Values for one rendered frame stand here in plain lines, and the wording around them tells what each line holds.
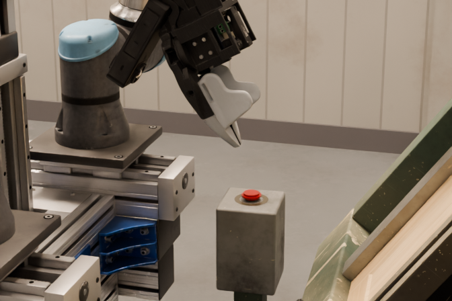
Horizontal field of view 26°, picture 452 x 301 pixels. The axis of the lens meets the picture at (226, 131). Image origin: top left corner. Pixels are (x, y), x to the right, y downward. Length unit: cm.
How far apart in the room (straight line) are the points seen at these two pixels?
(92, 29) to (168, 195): 36
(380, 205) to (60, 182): 64
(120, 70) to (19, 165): 77
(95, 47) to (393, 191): 64
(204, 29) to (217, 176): 366
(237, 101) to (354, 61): 392
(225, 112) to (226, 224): 86
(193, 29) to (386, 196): 94
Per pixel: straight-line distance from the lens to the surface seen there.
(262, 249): 194
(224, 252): 196
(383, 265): 163
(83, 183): 197
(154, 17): 108
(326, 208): 435
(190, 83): 106
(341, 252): 180
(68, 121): 195
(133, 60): 110
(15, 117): 182
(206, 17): 105
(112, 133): 195
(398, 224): 168
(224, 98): 108
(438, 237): 126
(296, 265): 382
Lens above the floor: 167
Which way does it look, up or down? 18 degrees down
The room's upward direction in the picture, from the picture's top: straight up
